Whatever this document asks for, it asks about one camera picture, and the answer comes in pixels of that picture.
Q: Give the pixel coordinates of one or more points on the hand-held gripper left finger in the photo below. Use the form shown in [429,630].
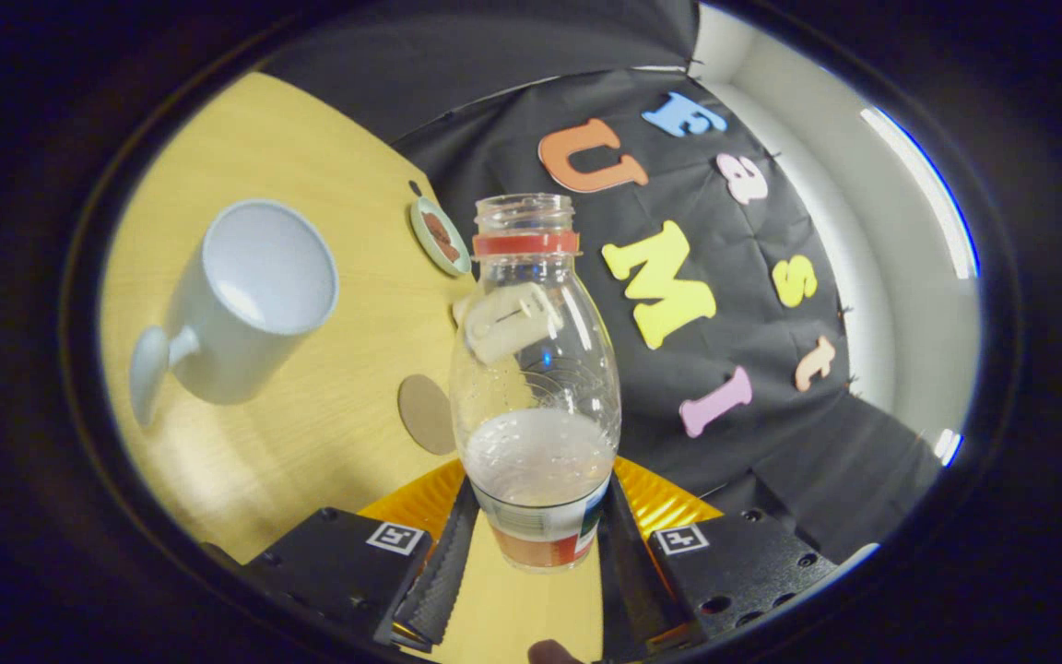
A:
[443,572]

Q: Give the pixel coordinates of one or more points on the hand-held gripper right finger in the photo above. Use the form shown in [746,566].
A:
[623,572]

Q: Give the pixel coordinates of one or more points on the clear plastic juice bottle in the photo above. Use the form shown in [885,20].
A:
[536,461]

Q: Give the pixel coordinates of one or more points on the round brown coaster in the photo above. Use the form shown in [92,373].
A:
[427,415]

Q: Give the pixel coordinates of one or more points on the white cup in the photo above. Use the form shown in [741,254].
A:
[254,277]

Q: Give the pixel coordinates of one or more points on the white toaster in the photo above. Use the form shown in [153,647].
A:
[463,312]

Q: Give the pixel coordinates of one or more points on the brown meat slice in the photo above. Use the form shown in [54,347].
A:
[442,237]

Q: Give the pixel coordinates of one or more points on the pale green plate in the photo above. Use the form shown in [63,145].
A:
[420,226]

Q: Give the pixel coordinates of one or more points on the small ceiling light panel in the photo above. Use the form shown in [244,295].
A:
[948,447]

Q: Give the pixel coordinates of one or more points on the wooden table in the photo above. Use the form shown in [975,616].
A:
[310,138]

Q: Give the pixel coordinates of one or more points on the large ceiling light panel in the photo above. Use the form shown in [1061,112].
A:
[932,194]

